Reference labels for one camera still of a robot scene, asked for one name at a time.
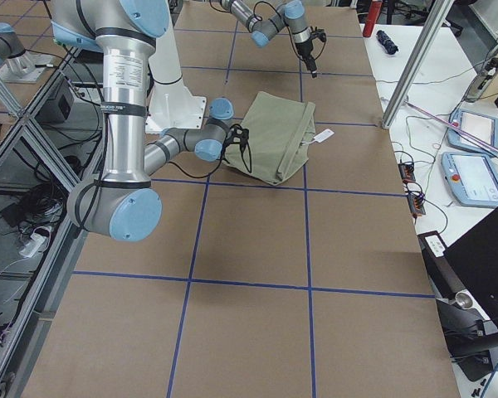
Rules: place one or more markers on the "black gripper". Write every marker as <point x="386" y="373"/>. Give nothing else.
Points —
<point x="304" y="50"/>

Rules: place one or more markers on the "olive green long-sleeve shirt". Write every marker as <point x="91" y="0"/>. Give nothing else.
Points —
<point x="279" y="130"/>

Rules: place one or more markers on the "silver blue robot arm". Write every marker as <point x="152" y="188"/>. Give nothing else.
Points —
<point x="265" y="21"/>
<point x="118" y="200"/>

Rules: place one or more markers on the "white paper price tag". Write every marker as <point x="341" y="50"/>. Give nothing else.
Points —
<point x="322" y="136"/>

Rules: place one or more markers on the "folded dark blue umbrella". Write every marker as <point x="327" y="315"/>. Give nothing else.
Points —
<point x="386" y="42"/>

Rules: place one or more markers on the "red cylinder bottle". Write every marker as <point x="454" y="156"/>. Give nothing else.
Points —
<point x="372" y="17"/>

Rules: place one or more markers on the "far blue teach pendant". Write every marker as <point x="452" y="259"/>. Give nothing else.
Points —
<point x="480" y="125"/>

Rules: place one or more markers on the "blue teach pendant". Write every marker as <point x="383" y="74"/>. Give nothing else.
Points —
<point x="480" y="125"/>
<point x="472" y="179"/>

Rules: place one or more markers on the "near blue teach pendant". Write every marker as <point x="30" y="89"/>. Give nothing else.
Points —
<point x="472" y="179"/>

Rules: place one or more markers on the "black computer monitor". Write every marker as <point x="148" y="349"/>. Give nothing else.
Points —
<point x="474" y="259"/>

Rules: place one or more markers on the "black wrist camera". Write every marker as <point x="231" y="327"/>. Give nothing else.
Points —
<point x="237" y="135"/>
<point x="318" y="33"/>

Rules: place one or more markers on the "aluminium frame post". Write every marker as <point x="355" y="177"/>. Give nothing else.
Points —
<point x="434" y="21"/>

